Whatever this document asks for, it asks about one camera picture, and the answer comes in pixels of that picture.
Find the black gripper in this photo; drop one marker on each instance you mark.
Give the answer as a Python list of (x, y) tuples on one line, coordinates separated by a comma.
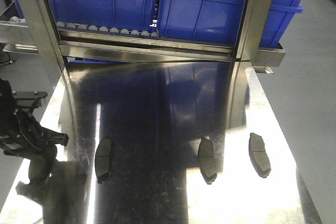
[(22, 134)]

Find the grey roller track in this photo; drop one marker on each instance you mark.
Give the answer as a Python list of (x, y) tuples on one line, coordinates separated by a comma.
[(106, 29)]

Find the brake pad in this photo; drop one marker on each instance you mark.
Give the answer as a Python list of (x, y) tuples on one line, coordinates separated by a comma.
[(258, 155), (102, 161), (206, 160), (37, 168)]

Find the stainless steel rack frame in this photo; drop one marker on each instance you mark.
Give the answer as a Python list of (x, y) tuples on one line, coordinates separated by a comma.
[(41, 35)]

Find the left blue plastic bin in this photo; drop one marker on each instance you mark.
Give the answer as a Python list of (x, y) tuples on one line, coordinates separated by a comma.
[(128, 14)]

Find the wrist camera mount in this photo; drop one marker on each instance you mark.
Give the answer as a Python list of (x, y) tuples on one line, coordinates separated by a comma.
[(29, 99)]

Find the blue plastic bin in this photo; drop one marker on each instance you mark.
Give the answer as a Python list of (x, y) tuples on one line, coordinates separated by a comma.
[(128, 14), (218, 20)]

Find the right blue plastic bin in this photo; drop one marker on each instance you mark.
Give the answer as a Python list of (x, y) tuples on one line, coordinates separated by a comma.
[(218, 20)]

